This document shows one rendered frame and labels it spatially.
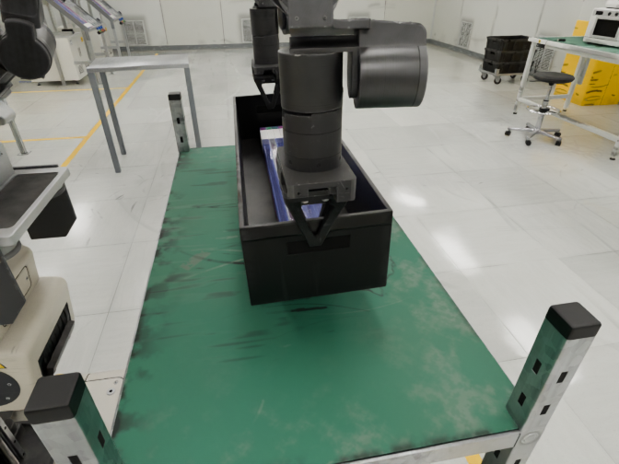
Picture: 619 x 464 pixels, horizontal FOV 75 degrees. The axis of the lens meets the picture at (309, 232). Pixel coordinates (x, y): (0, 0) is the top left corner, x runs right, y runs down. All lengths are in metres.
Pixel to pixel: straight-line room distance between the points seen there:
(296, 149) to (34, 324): 0.67
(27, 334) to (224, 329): 0.45
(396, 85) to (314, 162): 0.10
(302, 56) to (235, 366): 0.35
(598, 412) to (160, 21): 9.44
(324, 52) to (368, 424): 0.37
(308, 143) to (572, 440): 1.58
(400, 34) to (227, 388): 0.40
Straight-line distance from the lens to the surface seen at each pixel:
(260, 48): 0.92
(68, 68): 7.13
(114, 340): 2.01
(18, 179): 0.89
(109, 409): 1.41
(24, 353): 0.88
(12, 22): 0.89
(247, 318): 0.57
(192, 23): 9.81
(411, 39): 0.38
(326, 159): 0.38
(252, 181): 0.77
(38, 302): 0.97
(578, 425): 1.85
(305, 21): 0.35
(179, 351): 0.55
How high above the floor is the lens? 1.35
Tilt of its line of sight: 33 degrees down
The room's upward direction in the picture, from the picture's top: straight up
